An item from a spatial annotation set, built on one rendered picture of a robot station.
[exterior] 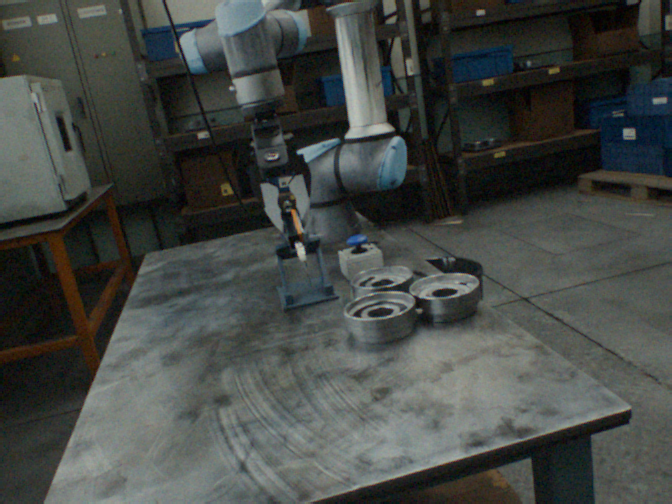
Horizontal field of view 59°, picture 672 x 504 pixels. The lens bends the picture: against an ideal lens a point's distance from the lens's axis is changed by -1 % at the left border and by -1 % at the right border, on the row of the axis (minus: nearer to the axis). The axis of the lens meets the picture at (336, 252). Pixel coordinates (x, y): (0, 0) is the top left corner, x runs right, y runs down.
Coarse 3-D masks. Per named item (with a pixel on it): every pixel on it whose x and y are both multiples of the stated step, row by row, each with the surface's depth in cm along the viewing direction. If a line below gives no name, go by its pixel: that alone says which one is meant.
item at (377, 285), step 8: (368, 272) 103; (376, 272) 103; (384, 272) 103; (392, 272) 103; (400, 272) 102; (408, 272) 100; (352, 280) 99; (360, 280) 102; (376, 280) 101; (384, 280) 101; (392, 280) 100; (408, 280) 95; (352, 288) 98; (360, 288) 95; (368, 288) 94; (376, 288) 94; (384, 288) 94; (392, 288) 94; (400, 288) 94; (408, 288) 95; (360, 296) 96
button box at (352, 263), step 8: (352, 248) 116; (368, 248) 114; (376, 248) 114; (344, 256) 112; (352, 256) 111; (360, 256) 110; (368, 256) 111; (376, 256) 111; (344, 264) 112; (352, 264) 110; (360, 264) 111; (368, 264) 111; (376, 264) 111; (344, 272) 114; (352, 272) 111; (360, 272) 111
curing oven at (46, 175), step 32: (0, 96) 257; (32, 96) 260; (64, 96) 302; (0, 128) 260; (32, 128) 263; (64, 128) 293; (0, 160) 263; (32, 160) 266; (64, 160) 275; (0, 192) 267; (32, 192) 269; (64, 192) 272
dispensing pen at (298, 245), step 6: (288, 204) 99; (288, 210) 99; (288, 216) 96; (288, 222) 96; (294, 222) 96; (288, 228) 95; (294, 228) 95; (288, 234) 95; (294, 234) 94; (294, 240) 96; (300, 240) 96; (294, 246) 97; (300, 246) 95; (300, 252) 95; (300, 258) 94; (306, 264) 94; (306, 270) 93
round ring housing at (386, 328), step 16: (352, 304) 90; (368, 304) 91; (352, 320) 84; (368, 320) 82; (384, 320) 82; (400, 320) 82; (416, 320) 85; (368, 336) 83; (384, 336) 83; (400, 336) 83
